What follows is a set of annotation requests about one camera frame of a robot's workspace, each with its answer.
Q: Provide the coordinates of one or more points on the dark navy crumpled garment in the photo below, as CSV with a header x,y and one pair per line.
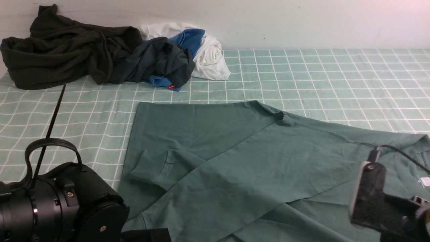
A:
x,y
157,57

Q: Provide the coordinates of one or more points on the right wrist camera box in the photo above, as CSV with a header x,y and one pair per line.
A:
x,y
368,196

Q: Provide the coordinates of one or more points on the blue crumpled garment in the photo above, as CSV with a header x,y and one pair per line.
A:
x,y
189,39

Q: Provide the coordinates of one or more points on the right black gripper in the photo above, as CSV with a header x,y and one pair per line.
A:
x,y
411,217

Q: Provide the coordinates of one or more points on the white crumpled garment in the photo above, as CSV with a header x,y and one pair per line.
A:
x,y
209,60

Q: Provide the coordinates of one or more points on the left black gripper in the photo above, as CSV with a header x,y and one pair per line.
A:
x,y
92,211

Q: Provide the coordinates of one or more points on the green long-sleeve top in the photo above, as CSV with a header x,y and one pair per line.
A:
x,y
247,172

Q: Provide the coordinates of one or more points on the green checkered tablecloth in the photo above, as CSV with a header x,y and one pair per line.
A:
x,y
376,89

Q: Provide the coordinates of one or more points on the dark olive crumpled garment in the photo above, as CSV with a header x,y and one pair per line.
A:
x,y
61,50

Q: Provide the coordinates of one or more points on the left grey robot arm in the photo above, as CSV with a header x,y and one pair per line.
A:
x,y
26,216

